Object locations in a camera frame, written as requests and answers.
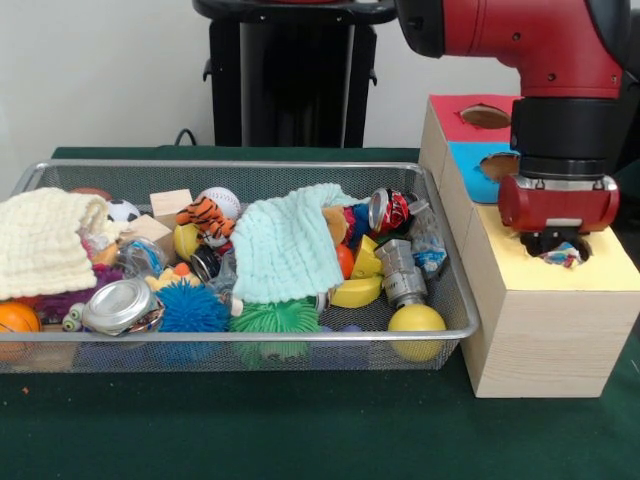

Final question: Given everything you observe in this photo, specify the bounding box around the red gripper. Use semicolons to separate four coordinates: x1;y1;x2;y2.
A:
497;173;621;256

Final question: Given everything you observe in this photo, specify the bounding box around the blue spiky ball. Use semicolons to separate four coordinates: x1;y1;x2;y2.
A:
155;278;232;335

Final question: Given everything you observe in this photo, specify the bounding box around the cream knitted cloth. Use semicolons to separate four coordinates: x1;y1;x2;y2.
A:
0;187;130;301

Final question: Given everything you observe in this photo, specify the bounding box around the mint green cloth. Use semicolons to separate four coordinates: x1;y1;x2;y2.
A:
228;182;359;304

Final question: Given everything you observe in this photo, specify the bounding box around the yellow ball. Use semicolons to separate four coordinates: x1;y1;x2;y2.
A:
387;303;448;362

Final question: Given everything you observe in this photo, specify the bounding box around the silver mesh bin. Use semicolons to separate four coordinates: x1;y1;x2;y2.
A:
0;158;481;375

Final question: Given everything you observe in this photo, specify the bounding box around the orange basketball toy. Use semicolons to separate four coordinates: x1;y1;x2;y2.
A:
0;301;44;361

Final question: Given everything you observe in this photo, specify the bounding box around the wooden box with three holes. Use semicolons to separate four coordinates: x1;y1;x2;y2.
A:
418;93;640;399

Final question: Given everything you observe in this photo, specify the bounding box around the crushed silver can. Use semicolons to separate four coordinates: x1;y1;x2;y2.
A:
82;278;166;337

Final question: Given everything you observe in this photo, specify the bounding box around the green spiky ball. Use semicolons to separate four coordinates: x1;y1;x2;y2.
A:
228;297;324;366

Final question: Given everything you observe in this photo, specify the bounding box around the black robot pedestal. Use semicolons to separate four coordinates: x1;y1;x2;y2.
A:
192;0;404;149

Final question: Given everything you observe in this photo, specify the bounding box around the dark green table cloth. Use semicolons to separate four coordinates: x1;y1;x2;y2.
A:
612;162;640;229
0;145;640;480

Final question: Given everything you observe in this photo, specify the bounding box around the tiger plush toy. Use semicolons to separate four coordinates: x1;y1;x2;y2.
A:
174;195;237;250

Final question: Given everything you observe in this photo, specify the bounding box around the small soccer ball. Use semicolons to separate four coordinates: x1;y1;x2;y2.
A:
105;199;142;224

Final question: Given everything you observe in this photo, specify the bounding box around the colourful patterned cloth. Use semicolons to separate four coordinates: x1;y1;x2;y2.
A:
541;241;585;270

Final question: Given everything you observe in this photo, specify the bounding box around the white baseball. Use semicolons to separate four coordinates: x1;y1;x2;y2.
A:
195;186;242;221

